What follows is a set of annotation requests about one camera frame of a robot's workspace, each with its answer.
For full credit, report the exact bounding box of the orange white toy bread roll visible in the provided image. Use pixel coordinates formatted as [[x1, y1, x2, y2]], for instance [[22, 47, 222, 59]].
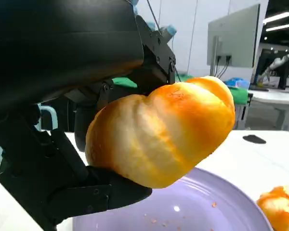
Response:
[[256, 184, 289, 231], [85, 76, 236, 189]]

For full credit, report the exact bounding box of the white desk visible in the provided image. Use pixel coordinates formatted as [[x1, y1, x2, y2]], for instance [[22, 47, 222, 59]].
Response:
[[247, 88, 289, 133]]

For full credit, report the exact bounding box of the black monitor cable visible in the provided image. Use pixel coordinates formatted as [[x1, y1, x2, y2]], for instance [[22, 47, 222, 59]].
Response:
[[213, 56, 226, 78], [218, 57, 232, 79]]

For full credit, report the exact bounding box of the pale green mug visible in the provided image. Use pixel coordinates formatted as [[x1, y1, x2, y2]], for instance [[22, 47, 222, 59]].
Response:
[[38, 103, 59, 132]]

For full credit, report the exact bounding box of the grey computer monitor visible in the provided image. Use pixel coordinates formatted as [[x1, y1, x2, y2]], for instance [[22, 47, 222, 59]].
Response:
[[207, 3, 261, 68]]

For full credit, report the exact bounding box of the lilac plate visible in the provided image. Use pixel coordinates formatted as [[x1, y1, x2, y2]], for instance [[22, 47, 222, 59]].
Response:
[[72, 167, 274, 231]]

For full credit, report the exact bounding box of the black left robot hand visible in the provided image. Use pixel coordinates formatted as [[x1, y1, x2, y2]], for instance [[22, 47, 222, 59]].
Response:
[[0, 0, 177, 231]]

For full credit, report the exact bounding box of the black table cable grommet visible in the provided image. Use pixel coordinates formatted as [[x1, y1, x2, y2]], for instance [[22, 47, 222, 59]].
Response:
[[242, 134, 267, 145]]

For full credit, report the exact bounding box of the blue plastic bag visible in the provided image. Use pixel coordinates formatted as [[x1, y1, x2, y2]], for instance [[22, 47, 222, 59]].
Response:
[[224, 77, 250, 89]]

